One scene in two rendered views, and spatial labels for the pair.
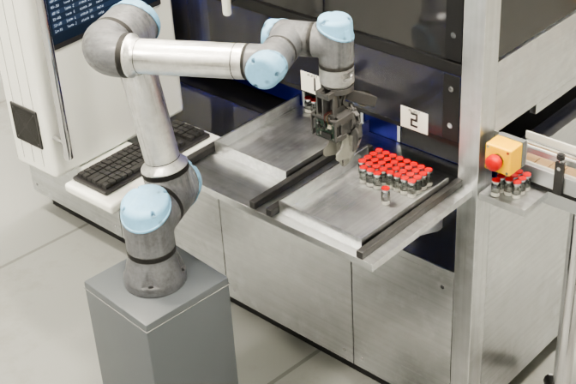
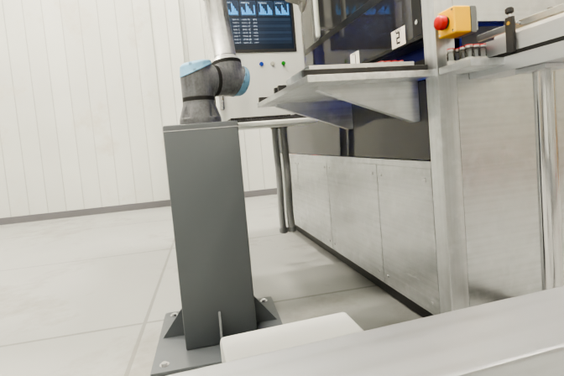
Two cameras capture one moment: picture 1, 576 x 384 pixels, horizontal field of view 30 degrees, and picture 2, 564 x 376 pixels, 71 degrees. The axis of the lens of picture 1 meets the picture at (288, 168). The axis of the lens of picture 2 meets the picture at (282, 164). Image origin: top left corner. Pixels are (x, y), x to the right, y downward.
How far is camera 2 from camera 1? 2.01 m
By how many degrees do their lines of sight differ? 40
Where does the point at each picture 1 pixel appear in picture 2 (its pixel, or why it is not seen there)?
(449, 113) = (415, 12)
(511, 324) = (506, 242)
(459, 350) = (441, 241)
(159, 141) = (217, 38)
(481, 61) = not seen: outside the picture
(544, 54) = not seen: outside the picture
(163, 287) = (192, 117)
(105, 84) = (256, 83)
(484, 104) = not seen: outside the picture
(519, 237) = (504, 149)
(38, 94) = not seen: hidden behind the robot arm
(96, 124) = (248, 104)
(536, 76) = not seen: outside the picture
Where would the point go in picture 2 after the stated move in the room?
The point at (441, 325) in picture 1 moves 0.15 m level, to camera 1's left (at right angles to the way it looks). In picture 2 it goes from (427, 220) to (382, 219)
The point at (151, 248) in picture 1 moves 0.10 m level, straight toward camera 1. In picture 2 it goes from (188, 87) to (169, 85)
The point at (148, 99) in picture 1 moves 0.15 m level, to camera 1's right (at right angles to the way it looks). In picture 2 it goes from (213, 10) to (245, 0)
